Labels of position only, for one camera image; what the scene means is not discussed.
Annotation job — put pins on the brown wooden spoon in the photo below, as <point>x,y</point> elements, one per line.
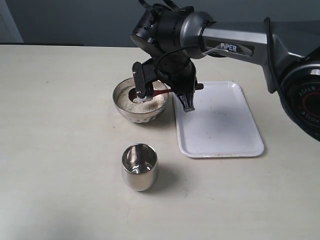
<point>133,96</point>

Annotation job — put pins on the steel bowl of rice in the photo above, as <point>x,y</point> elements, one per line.
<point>134,112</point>

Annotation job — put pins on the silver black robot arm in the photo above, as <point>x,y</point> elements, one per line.
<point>288,52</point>

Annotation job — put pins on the white rectangular tray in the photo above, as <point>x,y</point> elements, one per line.
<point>220,126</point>

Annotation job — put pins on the stainless steel cup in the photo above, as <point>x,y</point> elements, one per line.
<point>140,168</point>

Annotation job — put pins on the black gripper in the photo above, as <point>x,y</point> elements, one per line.
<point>179,73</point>

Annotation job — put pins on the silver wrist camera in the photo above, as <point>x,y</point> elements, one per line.
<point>143,74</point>

